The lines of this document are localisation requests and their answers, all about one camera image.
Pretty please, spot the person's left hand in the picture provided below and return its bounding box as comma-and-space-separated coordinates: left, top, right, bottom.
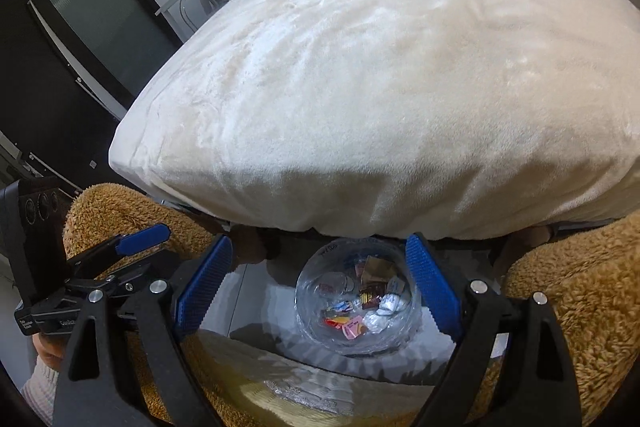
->
32, 333, 68, 372

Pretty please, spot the white metal chair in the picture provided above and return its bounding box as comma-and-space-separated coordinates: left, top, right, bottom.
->
178, 0, 219, 31

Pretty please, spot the brown patterned snack bag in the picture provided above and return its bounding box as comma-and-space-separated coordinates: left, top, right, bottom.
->
359, 283, 386, 310

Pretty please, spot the brown fuzzy rug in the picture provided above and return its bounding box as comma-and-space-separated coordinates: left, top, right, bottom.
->
63, 183, 639, 426

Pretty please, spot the clear plastic trash bin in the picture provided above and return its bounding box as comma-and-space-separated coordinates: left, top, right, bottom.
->
295, 237, 422, 357

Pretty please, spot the cream knit sleeve forearm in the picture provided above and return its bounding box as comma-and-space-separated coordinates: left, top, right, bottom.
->
21, 357, 58, 426

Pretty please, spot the dark frosted glass door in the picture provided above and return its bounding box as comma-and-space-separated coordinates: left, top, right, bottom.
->
32, 0, 182, 108

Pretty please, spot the beige paper bag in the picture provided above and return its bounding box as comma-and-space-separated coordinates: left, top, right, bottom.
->
360, 256, 397, 285

